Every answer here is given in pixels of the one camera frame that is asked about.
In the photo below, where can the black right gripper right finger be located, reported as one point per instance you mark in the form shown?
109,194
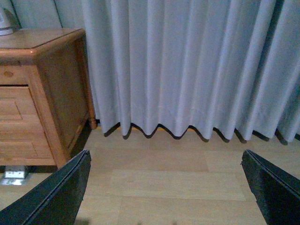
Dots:
277,192

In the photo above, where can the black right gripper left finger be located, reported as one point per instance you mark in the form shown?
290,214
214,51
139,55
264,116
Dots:
56,200

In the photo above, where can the wooden top drawer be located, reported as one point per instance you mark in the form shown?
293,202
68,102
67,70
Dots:
17,110

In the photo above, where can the wooden drawer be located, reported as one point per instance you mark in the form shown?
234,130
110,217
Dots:
17,110
22,148

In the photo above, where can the wooden bottom drawer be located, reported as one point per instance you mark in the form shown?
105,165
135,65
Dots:
22,148

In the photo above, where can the silver floor socket box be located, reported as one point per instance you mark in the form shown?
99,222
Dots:
15,175

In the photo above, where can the wooden nightstand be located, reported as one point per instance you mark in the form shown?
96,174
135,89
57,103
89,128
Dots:
53,64

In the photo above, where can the light grey curtain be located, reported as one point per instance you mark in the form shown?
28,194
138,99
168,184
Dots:
230,65

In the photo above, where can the white cylindrical air purifier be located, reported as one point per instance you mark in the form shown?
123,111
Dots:
8,22

